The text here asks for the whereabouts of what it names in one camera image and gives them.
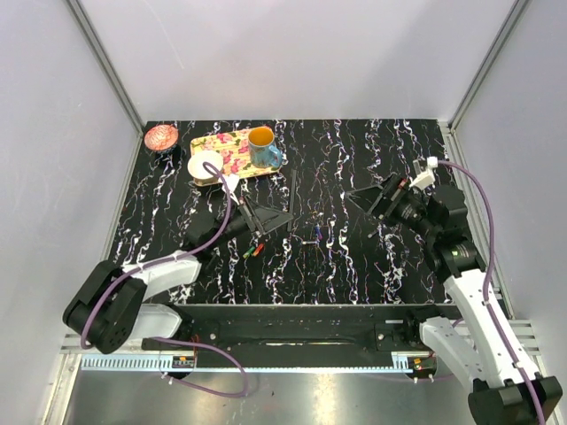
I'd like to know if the blue mug orange inside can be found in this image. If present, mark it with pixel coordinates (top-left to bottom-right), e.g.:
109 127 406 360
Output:
248 127 283 169

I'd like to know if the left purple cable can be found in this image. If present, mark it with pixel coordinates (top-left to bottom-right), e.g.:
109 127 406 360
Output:
79 161 250 398

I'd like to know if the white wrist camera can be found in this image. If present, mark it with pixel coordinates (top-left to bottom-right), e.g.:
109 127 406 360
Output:
222 174 240 203
410 156 439 191

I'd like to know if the green orange battery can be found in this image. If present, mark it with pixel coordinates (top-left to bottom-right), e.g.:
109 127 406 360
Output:
243 247 256 259

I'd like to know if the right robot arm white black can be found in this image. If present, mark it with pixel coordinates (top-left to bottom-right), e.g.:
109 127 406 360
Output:
346 174 563 424

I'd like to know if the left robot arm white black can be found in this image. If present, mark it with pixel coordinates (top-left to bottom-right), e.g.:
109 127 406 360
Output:
62 196 293 354

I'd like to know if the floral yellow tray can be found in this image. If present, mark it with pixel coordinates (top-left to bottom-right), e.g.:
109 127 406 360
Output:
190 128 281 179

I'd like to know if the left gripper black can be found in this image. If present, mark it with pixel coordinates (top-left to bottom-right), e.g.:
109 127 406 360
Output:
207 195 293 251

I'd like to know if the red patterned bowl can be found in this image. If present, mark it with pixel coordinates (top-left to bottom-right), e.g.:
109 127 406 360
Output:
144 124 179 153

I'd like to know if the black remote control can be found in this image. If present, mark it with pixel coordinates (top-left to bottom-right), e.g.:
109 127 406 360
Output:
286 169 298 233

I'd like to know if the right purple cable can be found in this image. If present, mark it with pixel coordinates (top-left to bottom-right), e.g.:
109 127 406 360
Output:
376 159 548 425

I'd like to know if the white small bowl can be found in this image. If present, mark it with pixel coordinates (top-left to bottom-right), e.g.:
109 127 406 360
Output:
187 151 223 187

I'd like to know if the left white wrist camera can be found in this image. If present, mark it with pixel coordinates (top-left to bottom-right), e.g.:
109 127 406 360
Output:
222 174 240 203

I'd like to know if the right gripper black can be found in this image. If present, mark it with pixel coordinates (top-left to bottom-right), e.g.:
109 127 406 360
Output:
345 172 439 241

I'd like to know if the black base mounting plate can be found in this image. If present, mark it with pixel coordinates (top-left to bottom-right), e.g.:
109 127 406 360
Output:
141 305 462 368

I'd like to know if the red orange battery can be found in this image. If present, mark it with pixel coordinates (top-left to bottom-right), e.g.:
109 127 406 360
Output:
252 243 264 257

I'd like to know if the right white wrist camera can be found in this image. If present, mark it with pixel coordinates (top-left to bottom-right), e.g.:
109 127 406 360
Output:
410 156 439 191

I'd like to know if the purple cable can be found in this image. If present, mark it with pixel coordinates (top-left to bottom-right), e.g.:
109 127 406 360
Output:
79 161 250 398
376 159 548 425

